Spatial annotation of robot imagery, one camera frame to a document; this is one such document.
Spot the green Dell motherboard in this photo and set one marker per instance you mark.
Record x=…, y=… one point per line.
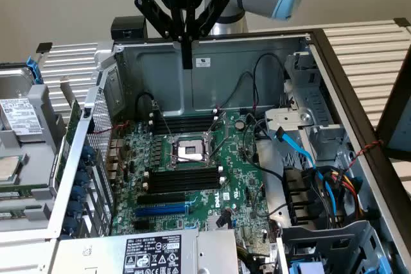
x=234, y=174

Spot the silver CPU chip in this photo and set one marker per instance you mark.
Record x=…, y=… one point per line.
x=9, y=168

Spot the blue expansion slot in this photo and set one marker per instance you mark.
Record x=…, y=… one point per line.
x=160, y=211

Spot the silver disk bay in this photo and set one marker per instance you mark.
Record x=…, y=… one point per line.
x=289, y=116

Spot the black plastic fan shroud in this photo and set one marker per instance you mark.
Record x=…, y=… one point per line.
x=298, y=190

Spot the grey parts rack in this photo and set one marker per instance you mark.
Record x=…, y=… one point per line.
x=37, y=165

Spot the short black expansion slot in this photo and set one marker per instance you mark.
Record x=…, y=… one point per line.
x=141, y=226

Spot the blue plastic disk bracket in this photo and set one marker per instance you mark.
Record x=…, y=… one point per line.
x=33, y=72

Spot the round coin battery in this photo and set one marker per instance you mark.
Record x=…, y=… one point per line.
x=239, y=124

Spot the blue plastic drive rail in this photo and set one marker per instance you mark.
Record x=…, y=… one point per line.
x=306, y=268

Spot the silver hard disk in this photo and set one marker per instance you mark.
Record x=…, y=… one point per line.
x=19, y=116

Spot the silver power supply unit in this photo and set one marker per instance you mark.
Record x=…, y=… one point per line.
x=208, y=251

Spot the silver rear port connector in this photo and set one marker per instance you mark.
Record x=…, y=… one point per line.
x=116, y=144
x=114, y=157
x=112, y=169

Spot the blue expansion card latch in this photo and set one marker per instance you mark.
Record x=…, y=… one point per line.
x=83, y=178
x=78, y=193
x=87, y=155
x=74, y=209
x=70, y=225

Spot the metal socket cover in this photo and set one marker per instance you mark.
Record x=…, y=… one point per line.
x=211, y=144

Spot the long black expansion slot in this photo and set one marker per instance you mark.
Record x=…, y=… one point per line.
x=160, y=198

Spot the open metal PC case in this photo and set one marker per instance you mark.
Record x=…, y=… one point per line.
x=224, y=88

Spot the CPU socket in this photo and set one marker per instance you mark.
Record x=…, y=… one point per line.
x=187, y=150

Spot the silver chipset heatsink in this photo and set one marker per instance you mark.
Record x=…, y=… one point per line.
x=212, y=222

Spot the grey drive cage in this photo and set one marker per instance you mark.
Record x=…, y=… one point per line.
x=321, y=235

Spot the black framed panel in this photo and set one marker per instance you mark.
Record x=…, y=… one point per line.
x=388, y=110

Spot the black box device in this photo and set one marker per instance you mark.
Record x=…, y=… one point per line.
x=127, y=27

